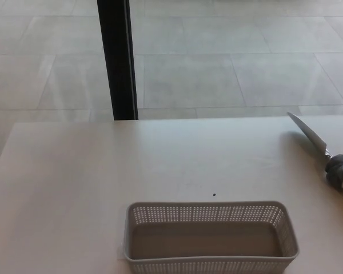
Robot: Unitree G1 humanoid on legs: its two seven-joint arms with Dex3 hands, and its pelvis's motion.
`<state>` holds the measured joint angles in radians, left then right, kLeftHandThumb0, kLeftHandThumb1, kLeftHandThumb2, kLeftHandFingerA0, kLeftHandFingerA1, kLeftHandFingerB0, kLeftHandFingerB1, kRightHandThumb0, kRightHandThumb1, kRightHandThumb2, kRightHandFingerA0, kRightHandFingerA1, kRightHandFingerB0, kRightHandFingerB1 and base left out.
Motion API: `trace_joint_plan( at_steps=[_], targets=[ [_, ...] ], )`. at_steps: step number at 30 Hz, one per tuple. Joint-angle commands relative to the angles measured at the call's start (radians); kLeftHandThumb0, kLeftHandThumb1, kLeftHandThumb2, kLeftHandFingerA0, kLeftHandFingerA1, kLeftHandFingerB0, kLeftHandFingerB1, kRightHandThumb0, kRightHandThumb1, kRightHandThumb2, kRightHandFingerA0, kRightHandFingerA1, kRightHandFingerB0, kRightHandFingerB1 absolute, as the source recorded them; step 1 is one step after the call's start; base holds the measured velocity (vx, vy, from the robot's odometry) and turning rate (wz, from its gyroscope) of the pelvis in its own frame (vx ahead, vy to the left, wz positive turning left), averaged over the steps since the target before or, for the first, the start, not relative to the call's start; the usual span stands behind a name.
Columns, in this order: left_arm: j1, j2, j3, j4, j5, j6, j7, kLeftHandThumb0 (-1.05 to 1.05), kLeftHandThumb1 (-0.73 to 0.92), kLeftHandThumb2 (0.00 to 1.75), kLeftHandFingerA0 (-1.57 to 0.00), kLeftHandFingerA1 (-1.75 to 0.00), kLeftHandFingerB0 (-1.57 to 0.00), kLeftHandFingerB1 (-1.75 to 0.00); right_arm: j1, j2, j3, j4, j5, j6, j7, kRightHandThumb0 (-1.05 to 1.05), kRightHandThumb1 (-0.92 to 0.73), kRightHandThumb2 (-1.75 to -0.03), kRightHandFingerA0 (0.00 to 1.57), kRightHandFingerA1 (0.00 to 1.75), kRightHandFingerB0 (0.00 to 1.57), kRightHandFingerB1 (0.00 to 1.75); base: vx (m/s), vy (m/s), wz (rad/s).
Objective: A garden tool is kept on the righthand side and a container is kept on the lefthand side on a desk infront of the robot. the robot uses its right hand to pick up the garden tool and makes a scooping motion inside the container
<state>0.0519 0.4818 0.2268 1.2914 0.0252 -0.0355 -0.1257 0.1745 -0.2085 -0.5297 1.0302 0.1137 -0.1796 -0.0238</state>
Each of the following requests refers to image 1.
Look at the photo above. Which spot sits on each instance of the grey perforated plastic basket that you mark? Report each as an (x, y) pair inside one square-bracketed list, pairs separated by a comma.
[(203, 239)]

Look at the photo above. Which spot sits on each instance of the black vertical post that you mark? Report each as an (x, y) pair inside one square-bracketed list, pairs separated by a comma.
[(114, 57)]

